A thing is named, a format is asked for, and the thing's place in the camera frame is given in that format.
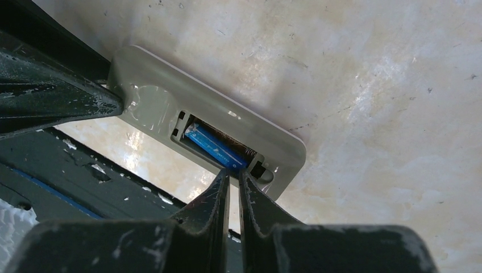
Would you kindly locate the grey white remote control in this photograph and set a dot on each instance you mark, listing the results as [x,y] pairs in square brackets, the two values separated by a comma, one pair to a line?
[164,103]

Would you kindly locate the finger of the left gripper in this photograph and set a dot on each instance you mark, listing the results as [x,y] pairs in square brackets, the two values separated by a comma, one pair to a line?
[48,76]

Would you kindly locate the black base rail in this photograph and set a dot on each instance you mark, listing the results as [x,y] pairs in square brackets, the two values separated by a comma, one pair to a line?
[62,180]

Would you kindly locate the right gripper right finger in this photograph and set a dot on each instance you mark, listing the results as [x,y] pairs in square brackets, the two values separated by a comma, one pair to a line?
[275,241]

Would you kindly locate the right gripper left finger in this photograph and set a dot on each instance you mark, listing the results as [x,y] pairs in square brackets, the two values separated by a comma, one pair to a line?
[192,240]

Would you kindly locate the blue AAA battery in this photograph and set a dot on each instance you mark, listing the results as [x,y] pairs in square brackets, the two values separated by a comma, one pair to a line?
[216,148]

